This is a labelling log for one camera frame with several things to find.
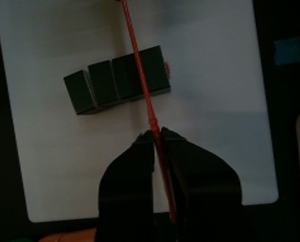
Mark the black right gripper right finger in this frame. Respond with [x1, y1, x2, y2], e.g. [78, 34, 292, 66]
[158, 126, 255, 242]

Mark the blue utensil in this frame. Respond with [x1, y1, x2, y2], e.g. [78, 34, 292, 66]
[273, 33, 300, 66]

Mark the orange toy carrot, green top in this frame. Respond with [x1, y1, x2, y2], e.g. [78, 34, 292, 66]
[7, 227, 99, 242]

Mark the black sushi piece, red filling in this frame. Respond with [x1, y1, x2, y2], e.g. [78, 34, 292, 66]
[135, 44, 173, 97]

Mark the black toy sushi piece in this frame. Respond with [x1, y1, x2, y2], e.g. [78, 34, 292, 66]
[110, 52, 149, 102]
[62, 69, 101, 116]
[86, 59, 123, 108]

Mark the white cutting board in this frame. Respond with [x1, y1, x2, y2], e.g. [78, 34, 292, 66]
[0, 0, 281, 224]

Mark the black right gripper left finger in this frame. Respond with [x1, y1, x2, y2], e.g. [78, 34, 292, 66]
[95, 129, 157, 242]

